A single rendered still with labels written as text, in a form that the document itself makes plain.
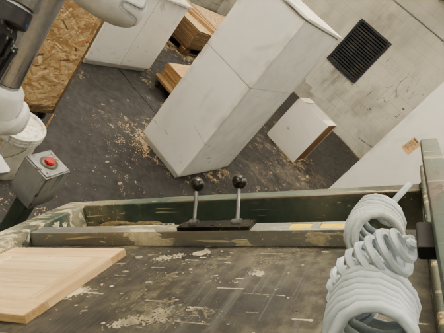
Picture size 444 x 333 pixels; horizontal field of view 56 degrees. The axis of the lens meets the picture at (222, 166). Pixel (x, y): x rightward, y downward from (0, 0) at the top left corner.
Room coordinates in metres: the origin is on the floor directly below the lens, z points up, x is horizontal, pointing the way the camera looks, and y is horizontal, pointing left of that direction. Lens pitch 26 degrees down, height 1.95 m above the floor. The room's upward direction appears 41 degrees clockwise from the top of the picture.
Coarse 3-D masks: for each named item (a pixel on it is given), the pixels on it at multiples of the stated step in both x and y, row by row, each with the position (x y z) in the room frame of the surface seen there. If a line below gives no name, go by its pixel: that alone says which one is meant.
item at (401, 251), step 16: (416, 224) 0.32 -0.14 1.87; (368, 240) 0.30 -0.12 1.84; (384, 240) 0.30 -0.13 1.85; (400, 240) 0.31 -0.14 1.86; (416, 240) 0.29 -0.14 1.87; (432, 240) 0.28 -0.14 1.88; (368, 256) 0.32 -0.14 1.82; (384, 256) 0.28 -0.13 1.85; (400, 256) 0.29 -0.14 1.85; (416, 256) 0.30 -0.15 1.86; (432, 256) 0.27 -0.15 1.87; (336, 272) 0.31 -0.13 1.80; (400, 272) 0.28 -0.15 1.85; (368, 320) 0.29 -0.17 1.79
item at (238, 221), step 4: (236, 176) 0.92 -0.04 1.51; (240, 176) 0.92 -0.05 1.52; (244, 176) 0.94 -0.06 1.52; (232, 180) 0.92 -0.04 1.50; (236, 180) 0.91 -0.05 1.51; (240, 180) 0.92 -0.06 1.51; (244, 180) 0.92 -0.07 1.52; (236, 184) 0.91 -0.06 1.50; (240, 184) 0.91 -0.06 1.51; (244, 184) 0.92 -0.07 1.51; (240, 188) 0.92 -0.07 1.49; (236, 204) 0.89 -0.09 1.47; (236, 208) 0.89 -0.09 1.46; (236, 212) 0.88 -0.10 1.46; (236, 216) 0.87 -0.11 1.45; (232, 220) 0.87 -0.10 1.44; (236, 220) 0.86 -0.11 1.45; (240, 220) 0.87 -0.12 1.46; (232, 224) 0.86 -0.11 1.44; (236, 224) 0.86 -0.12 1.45
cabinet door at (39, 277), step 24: (0, 264) 0.73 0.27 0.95; (24, 264) 0.73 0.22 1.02; (48, 264) 0.73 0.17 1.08; (72, 264) 0.72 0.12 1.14; (96, 264) 0.71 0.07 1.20; (0, 288) 0.61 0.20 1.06; (24, 288) 0.61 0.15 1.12; (48, 288) 0.60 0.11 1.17; (72, 288) 0.62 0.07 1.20; (0, 312) 0.51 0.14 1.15; (24, 312) 0.51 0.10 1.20
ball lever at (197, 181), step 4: (192, 180) 0.93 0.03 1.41; (196, 180) 0.93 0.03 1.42; (200, 180) 0.94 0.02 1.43; (192, 184) 0.93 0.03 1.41; (196, 184) 0.93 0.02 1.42; (200, 184) 0.93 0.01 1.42; (192, 188) 0.93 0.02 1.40; (196, 188) 0.93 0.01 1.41; (200, 188) 0.93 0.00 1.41; (196, 192) 0.93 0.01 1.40; (196, 196) 0.92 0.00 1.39; (196, 200) 0.91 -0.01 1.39; (196, 204) 0.91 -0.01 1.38; (196, 208) 0.90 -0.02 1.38; (196, 212) 0.90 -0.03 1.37; (196, 216) 0.89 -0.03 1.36; (192, 220) 0.88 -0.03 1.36; (196, 220) 0.88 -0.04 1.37; (188, 224) 0.87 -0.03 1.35; (192, 224) 0.87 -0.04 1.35; (196, 224) 0.87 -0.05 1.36
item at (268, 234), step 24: (48, 240) 0.90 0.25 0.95; (72, 240) 0.89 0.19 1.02; (96, 240) 0.88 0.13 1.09; (120, 240) 0.87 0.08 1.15; (144, 240) 0.87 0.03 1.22; (168, 240) 0.86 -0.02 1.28; (192, 240) 0.85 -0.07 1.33; (216, 240) 0.85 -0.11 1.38; (240, 240) 0.84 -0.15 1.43; (264, 240) 0.83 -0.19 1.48; (288, 240) 0.83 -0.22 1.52; (312, 240) 0.82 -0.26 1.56; (336, 240) 0.82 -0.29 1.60
